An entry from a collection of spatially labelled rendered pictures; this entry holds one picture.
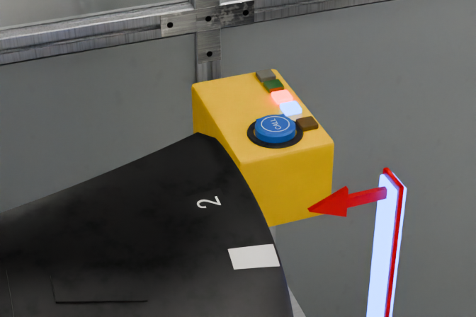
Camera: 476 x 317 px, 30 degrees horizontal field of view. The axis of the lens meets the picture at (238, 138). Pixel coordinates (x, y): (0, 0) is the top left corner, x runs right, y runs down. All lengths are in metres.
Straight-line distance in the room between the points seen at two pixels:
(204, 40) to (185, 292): 0.80
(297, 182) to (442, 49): 0.70
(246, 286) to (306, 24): 0.85
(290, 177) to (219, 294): 0.32
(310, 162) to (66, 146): 0.58
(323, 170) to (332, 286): 0.87
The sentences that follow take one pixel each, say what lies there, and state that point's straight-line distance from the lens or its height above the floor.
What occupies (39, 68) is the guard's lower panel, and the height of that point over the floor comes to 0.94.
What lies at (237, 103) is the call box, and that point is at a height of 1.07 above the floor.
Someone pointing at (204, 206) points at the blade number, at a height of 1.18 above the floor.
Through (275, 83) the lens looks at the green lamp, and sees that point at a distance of 0.95.
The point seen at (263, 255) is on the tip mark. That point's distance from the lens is 0.59.
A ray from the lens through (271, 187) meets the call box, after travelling 0.87.
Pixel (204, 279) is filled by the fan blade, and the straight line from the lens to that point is 0.57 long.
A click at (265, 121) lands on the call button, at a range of 0.87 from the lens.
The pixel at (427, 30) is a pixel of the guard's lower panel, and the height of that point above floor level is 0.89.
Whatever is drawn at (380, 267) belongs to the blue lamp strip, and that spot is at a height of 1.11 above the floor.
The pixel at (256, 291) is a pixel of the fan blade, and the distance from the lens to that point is 0.58.
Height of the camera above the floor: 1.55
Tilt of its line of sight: 34 degrees down
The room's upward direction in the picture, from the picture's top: 1 degrees counter-clockwise
